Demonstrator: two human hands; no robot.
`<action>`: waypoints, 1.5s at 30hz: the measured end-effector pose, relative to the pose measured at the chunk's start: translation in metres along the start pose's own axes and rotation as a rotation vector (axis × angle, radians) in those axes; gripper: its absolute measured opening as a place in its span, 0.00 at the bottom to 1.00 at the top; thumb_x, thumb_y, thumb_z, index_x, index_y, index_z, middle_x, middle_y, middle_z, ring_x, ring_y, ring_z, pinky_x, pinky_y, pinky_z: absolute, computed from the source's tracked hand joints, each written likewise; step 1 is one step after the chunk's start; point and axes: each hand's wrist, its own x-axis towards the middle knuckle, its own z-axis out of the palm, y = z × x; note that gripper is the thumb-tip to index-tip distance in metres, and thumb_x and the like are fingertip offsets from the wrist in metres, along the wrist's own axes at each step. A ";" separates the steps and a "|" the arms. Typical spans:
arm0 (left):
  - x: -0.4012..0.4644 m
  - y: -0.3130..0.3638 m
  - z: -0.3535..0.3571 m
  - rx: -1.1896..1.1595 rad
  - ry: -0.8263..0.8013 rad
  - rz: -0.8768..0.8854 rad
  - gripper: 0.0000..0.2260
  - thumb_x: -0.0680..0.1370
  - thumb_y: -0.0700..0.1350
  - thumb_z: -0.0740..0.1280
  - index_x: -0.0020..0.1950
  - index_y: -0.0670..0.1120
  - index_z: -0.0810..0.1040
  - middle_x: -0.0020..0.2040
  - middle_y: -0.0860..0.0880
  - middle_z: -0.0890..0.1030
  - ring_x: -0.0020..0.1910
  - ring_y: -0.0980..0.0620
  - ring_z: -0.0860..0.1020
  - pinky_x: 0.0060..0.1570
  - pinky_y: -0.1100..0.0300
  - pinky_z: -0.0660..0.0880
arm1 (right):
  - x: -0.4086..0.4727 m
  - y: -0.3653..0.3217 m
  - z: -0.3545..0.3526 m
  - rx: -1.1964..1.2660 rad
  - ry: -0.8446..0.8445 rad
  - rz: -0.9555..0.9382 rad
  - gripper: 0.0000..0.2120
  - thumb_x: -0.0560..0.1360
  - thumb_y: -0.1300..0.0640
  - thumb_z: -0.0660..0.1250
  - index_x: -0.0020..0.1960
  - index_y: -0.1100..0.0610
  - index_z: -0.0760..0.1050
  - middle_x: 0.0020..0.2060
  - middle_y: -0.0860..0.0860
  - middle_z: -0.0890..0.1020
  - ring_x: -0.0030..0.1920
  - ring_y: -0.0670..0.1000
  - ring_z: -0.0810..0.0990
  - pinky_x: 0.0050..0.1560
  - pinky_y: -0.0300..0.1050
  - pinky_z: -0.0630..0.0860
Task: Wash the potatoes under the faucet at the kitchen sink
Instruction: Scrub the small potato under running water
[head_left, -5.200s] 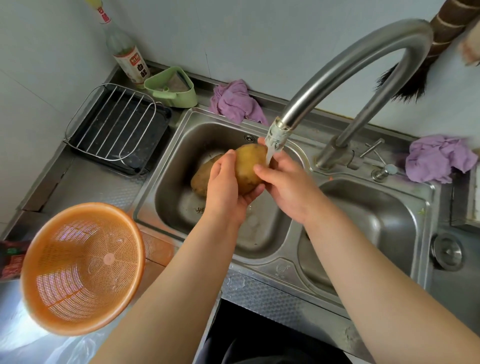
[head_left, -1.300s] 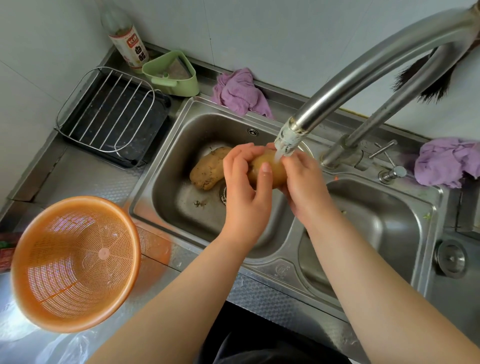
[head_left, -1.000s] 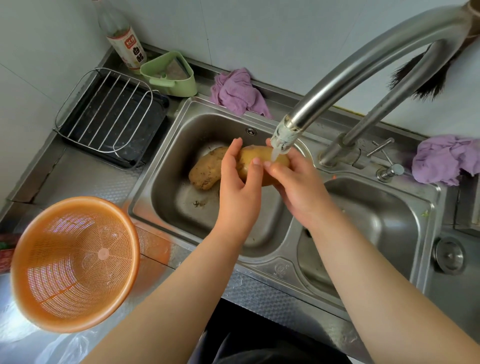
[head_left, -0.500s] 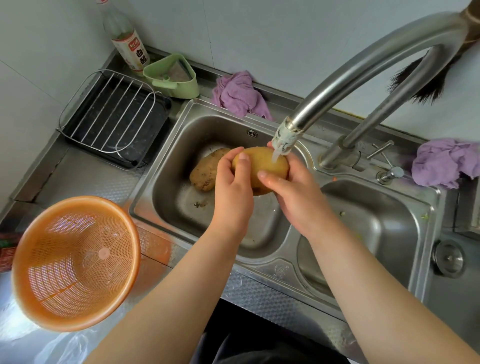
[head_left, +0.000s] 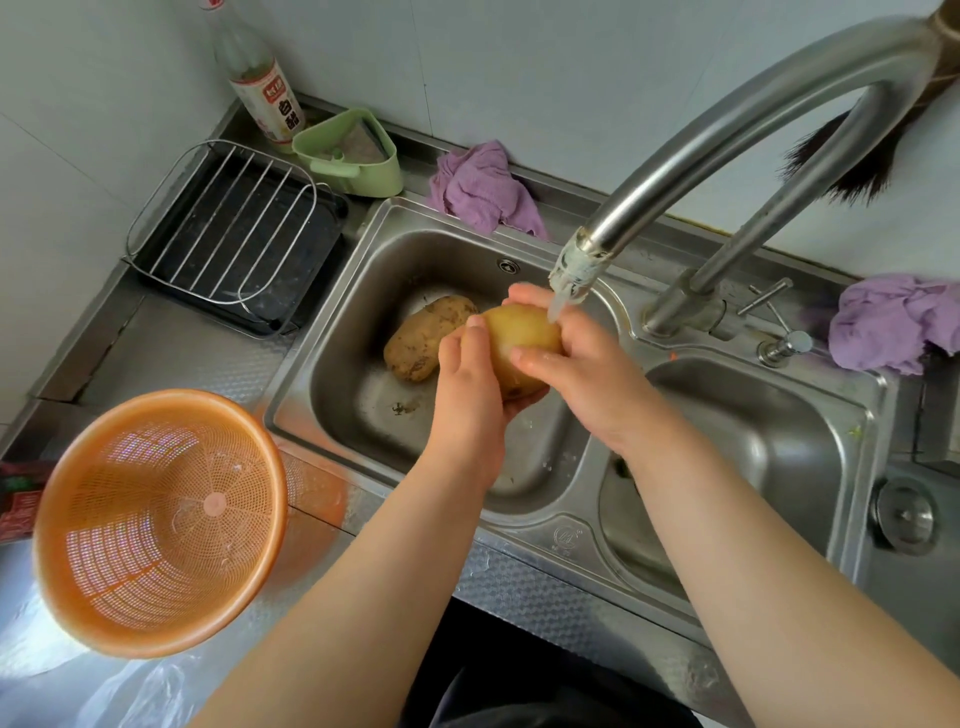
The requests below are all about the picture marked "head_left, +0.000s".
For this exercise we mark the person's left hand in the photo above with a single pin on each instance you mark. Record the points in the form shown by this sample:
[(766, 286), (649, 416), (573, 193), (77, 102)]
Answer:
[(465, 405)]

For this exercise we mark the person's right hand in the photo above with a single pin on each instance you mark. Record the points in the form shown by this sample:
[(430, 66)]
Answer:
[(600, 375)]

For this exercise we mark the person's left thumb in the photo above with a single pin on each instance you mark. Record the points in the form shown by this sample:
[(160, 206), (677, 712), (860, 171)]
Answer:
[(477, 341)]

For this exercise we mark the person's right thumb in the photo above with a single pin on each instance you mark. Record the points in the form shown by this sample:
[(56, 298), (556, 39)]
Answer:
[(534, 363)]

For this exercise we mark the washed yellow potato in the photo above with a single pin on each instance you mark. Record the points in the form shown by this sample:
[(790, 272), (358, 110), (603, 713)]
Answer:
[(521, 334)]

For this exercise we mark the person's right forearm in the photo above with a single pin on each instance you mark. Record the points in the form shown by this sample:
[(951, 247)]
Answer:
[(757, 570)]

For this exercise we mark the person's left forearm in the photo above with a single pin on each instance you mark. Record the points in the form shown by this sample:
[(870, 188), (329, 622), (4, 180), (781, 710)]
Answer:
[(375, 592)]

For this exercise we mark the unwashed brown potato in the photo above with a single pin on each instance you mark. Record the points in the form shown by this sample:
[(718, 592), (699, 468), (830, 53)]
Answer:
[(424, 337)]

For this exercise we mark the stainless steel double sink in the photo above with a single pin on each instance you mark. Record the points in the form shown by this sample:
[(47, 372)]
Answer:
[(360, 360)]

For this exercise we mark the purple cloth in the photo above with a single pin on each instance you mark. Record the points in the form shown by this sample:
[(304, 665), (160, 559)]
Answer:
[(892, 322), (480, 187)]

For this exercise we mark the black baking tray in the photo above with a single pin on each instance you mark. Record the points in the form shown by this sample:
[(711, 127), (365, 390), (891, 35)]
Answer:
[(300, 255)]

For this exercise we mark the green triangular drain holder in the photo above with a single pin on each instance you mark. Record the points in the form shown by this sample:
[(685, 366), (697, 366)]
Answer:
[(360, 176)]

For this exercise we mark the grey scouring pad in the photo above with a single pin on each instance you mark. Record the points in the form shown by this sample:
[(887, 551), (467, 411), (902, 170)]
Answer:
[(358, 144)]

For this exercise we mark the steel soap dispenser pump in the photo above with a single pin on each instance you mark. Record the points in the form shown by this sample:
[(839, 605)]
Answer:
[(786, 347)]

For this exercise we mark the person's black clothing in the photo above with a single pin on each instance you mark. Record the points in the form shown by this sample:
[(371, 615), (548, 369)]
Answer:
[(525, 675)]

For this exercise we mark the curved steel faucet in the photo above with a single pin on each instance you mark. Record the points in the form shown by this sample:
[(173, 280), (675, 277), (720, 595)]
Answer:
[(750, 112)]

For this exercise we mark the clear bottle with red label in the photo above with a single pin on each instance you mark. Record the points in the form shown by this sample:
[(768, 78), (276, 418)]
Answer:
[(259, 82)]

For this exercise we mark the orange plastic colander basket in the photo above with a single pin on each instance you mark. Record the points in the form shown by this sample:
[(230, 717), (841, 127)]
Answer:
[(157, 525)]

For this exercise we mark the round steel cover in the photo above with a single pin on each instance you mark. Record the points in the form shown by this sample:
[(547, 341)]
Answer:
[(904, 516)]

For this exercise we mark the red packet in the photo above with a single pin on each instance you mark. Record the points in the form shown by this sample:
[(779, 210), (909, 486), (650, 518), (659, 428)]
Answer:
[(19, 502)]

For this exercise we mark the clear plastic bag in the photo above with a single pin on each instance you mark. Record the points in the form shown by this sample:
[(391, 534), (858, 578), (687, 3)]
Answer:
[(127, 694)]

